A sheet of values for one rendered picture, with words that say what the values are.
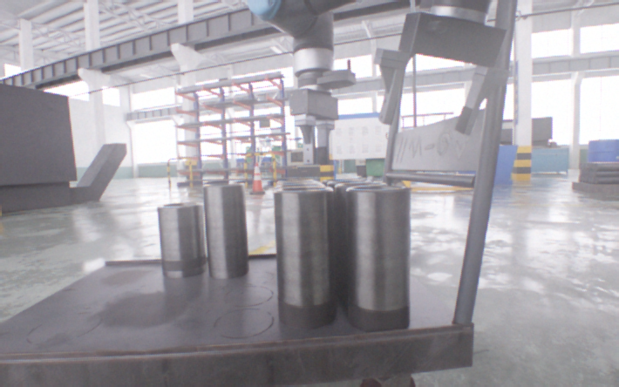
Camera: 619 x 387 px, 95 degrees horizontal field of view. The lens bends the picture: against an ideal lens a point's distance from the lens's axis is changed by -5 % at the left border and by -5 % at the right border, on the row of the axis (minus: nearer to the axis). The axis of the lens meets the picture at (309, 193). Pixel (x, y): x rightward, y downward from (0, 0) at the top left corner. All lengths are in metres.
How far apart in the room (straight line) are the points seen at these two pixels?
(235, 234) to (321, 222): 0.39
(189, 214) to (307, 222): 0.48
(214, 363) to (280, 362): 0.12
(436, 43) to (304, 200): 0.33
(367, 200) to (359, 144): 7.70
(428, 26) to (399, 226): 0.32
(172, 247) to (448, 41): 0.86
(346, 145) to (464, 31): 7.83
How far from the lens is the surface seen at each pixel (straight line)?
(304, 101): 0.63
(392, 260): 0.58
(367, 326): 0.63
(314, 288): 0.62
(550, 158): 15.63
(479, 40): 0.50
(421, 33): 0.46
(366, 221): 0.57
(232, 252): 0.93
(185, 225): 0.97
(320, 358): 0.62
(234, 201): 0.91
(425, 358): 0.69
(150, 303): 0.87
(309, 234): 0.58
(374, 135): 8.25
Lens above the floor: 0.58
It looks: 5 degrees down
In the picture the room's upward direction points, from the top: 2 degrees counter-clockwise
